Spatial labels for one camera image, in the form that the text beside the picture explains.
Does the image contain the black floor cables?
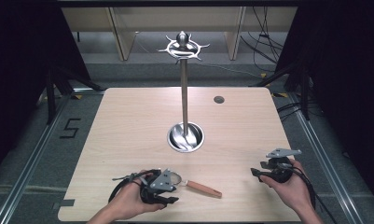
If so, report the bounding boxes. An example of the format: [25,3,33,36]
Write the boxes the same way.
[276,100,325,121]

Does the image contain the small strainer with wooden handle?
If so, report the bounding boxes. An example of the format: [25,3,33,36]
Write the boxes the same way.
[169,172,223,200]

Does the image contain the person's right hand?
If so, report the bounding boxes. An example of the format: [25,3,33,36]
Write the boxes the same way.
[258,159,315,217]

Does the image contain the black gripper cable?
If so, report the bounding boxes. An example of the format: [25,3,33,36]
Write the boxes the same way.
[282,162,339,224]
[107,169,162,203]

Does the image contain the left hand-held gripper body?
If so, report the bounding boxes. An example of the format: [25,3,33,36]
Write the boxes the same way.
[139,168,178,205]

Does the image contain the thin white floor cable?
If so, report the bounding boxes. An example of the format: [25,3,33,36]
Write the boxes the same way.
[202,63,261,79]

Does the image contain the black tape strip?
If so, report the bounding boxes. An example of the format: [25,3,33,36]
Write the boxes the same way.
[51,198,76,212]

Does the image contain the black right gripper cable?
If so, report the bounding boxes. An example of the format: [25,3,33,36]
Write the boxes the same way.
[282,162,339,224]

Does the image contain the black floor cable bundle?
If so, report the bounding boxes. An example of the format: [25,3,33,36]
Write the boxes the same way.
[240,6,285,65]

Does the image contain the person's left hand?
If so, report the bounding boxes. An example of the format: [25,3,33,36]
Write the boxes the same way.
[107,170,168,221]

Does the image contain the tall metal utensil stand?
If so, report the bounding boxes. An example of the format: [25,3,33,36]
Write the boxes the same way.
[157,30,212,154]

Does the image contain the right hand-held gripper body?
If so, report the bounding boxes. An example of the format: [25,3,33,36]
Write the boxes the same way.
[258,147,303,184]

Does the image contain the black metal stand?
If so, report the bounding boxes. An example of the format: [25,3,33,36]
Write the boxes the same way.
[252,57,312,121]
[45,63,105,126]

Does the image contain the dark curtain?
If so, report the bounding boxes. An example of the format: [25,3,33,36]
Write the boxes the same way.
[273,0,374,202]
[0,0,93,183]

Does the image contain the aluminium floor rail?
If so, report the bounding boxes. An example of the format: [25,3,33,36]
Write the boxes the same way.
[0,92,75,224]
[286,92,360,224]

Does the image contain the beige wooden furniture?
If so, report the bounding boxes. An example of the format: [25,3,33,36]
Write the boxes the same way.
[61,6,298,62]

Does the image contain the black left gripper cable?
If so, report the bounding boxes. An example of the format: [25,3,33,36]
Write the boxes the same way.
[107,169,162,203]

